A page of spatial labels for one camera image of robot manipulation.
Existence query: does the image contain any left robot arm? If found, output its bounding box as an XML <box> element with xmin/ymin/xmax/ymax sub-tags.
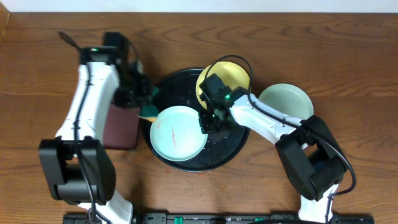
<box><xmin>39</xmin><ymin>31</ymin><xmax>159</xmax><ymax>223</ymax></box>

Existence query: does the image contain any light green plate front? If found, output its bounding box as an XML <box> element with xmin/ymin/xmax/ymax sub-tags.
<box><xmin>150</xmin><ymin>106</ymin><xmax>208</xmax><ymax>162</ymax></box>

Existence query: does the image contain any light green plate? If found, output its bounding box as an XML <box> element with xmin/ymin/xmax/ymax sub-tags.
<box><xmin>150</xmin><ymin>106</ymin><xmax>208</xmax><ymax>162</ymax></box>
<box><xmin>258</xmin><ymin>83</ymin><xmax>314</xmax><ymax>119</ymax></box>

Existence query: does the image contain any yellow plate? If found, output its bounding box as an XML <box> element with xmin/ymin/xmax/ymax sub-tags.
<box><xmin>195</xmin><ymin>62</ymin><xmax>249</xmax><ymax>109</ymax></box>

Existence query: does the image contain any rectangular black sponge tray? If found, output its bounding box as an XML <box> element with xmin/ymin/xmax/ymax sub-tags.
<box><xmin>103</xmin><ymin>104</ymin><xmax>140</xmax><ymax>151</ymax></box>

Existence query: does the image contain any green yellow sponge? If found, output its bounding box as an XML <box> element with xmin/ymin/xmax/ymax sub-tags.
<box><xmin>138</xmin><ymin>85</ymin><xmax>159</xmax><ymax>123</ymax></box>

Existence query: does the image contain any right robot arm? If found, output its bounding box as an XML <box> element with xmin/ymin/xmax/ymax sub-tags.
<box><xmin>197</xmin><ymin>86</ymin><xmax>353</xmax><ymax>223</ymax></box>

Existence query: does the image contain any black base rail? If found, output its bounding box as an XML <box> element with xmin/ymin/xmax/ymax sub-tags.
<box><xmin>62</xmin><ymin>213</ymin><xmax>375</xmax><ymax>224</ymax></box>

